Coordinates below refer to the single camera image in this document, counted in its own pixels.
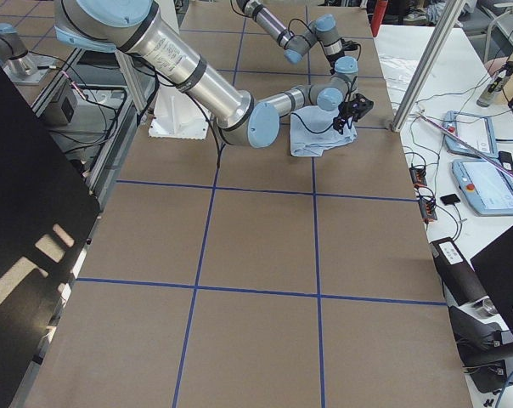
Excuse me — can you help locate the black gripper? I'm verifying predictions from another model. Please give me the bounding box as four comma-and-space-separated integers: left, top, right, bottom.
333, 93, 374, 133

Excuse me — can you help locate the light blue button-up shirt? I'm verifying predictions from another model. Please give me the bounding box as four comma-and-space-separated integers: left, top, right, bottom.
290, 106, 358, 157

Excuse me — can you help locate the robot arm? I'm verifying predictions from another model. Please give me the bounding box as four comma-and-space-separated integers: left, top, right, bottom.
54, 1, 374, 148
235, 0, 345, 68

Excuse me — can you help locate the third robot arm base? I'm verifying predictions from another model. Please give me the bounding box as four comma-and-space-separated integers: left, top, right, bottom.
0, 23, 48, 86

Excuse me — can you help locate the far black usb hub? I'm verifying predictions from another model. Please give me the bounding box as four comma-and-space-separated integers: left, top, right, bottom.
409, 166, 428, 188

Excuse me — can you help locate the red fire extinguisher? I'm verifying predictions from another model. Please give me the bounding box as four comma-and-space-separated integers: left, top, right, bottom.
370, 0, 388, 37

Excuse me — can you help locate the far teach pendant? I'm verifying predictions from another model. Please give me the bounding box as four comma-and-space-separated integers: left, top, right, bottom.
443, 110, 499, 159

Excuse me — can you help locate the teach pendant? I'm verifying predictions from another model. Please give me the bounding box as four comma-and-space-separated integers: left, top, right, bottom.
451, 159, 513, 216
443, 110, 499, 159

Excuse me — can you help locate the near teach pendant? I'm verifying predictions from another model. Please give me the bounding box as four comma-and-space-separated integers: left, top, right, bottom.
451, 159, 513, 216

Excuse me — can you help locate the black cylinder with label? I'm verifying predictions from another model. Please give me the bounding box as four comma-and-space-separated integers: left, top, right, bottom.
429, 237, 487, 305

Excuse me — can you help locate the black monitor right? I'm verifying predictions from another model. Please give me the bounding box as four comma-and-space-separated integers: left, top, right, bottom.
471, 225, 513, 333

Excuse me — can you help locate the grey control box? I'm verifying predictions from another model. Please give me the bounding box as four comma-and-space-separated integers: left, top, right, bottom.
40, 80, 85, 127

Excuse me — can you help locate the black panel left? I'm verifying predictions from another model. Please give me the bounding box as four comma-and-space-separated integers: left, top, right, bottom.
0, 67, 99, 407

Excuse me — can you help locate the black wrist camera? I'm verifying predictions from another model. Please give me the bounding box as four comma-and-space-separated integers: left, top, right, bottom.
341, 38, 361, 51

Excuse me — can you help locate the aluminium frame post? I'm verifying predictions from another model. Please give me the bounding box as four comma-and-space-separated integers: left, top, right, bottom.
391, 0, 464, 133

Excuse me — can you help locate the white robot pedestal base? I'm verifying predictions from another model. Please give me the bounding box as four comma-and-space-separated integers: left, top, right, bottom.
142, 1, 208, 140

